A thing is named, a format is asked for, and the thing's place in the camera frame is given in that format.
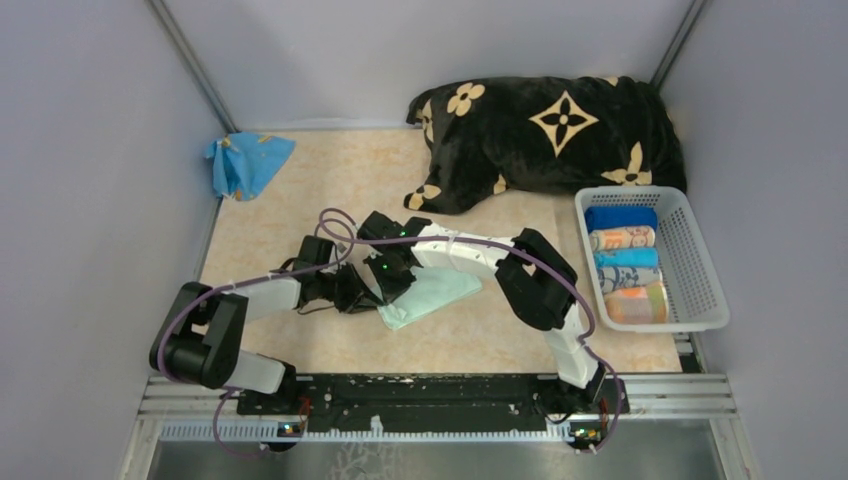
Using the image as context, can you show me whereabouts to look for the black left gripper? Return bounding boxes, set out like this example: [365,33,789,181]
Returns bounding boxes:
[317,262,383,315]

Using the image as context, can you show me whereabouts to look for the mint green towel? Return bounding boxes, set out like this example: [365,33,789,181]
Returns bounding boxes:
[377,267,483,331]

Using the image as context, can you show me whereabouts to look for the blue white patterned towel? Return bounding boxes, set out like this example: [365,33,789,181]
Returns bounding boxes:
[597,266,663,295]

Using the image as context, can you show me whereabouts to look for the orange polka dot towel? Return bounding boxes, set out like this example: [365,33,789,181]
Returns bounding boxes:
[604,282,670,325]

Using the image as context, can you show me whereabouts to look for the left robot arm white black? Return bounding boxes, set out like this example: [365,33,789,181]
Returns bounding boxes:
[149,235,384,414]

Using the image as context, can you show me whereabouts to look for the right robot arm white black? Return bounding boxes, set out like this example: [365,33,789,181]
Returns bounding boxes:
[357,211,606,412]

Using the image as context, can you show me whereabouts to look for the black beige flower blanket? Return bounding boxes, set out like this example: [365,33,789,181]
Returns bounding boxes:
[403,76,688,215]

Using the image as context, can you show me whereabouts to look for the light blue crumpled cloth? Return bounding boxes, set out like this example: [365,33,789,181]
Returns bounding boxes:
[203,132,296,202]

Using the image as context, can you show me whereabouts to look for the dark blue rolled towel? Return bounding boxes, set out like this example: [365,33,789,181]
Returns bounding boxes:
[584,206,659,232]

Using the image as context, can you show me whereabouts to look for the cyan rolled towel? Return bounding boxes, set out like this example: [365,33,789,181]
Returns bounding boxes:
[592,247,660,268]

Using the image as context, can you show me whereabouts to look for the beige orange rolled towel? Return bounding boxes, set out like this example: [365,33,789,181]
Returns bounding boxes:
[588,225,656,252]

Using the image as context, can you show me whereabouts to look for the white plastic basket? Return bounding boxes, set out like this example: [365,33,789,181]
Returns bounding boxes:
[574,186,730,334]

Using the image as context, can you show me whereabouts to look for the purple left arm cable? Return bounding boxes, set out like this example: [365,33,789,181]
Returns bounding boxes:
[156,218,356,458]

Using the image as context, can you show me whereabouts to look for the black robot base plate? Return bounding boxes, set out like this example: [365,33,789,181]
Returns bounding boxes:
[236,374,630,434]

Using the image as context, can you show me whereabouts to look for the aluminium rail frame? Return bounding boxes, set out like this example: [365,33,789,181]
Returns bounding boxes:
[138,374,737,443]

